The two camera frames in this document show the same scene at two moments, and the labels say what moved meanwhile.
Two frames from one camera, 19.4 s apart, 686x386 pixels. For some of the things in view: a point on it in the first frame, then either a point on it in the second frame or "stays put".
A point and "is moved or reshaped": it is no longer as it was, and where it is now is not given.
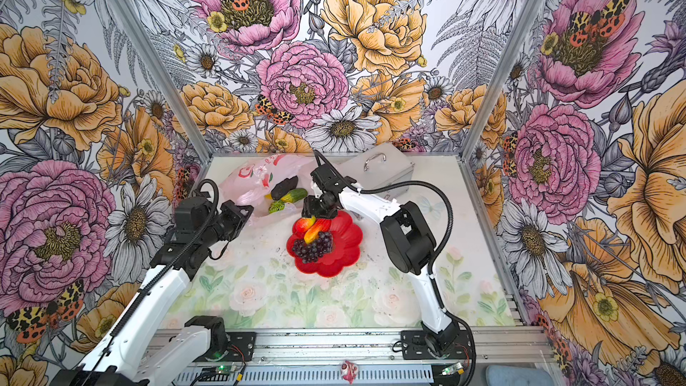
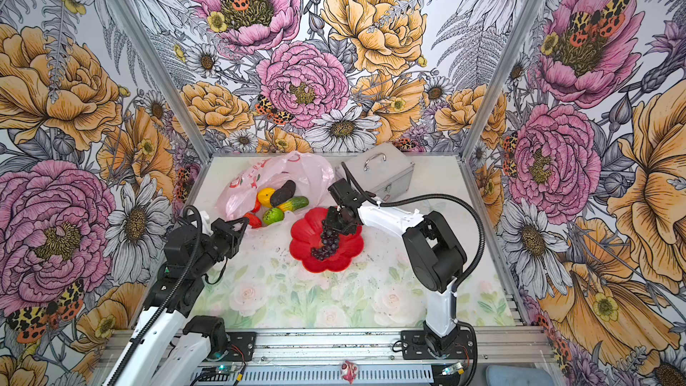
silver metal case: [380, 165] stays put
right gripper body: [320, 207] -> [338, 222]
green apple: [276, 205] -> [272, 215]
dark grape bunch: [309, 253] is moved or reshaped
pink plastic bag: [255, 179] is moved or reshaped
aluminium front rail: [362, 347] stays put
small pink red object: [348, 371] stays put
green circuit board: [224, 369] stays put
